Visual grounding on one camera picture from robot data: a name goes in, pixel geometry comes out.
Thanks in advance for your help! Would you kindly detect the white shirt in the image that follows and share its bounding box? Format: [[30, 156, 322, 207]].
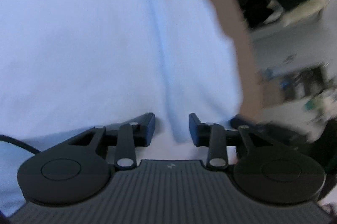
[[0, 0, 245, 217]]

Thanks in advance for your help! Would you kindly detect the black cable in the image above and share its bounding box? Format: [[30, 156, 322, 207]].
[[0, 134, 42, 155]]

